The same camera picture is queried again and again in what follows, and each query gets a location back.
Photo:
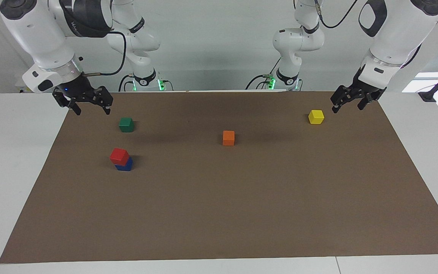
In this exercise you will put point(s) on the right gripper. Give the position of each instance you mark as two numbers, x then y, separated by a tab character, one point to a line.
76	88

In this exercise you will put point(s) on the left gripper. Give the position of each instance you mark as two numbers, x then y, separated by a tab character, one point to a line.
371	94

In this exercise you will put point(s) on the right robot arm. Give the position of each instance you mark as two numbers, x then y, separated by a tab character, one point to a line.
40	34

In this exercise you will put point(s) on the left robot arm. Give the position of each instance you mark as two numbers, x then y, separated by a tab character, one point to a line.
397	34

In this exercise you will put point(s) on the yellow block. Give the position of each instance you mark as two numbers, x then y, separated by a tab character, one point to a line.
316	117

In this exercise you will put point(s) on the green block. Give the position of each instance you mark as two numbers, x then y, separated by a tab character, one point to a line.
126	125

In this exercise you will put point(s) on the red block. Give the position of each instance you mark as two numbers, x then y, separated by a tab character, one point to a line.
119	155

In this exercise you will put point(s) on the blue block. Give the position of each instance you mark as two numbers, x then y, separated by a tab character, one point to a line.
126	166

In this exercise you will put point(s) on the orange block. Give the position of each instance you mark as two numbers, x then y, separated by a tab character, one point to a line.
228	138

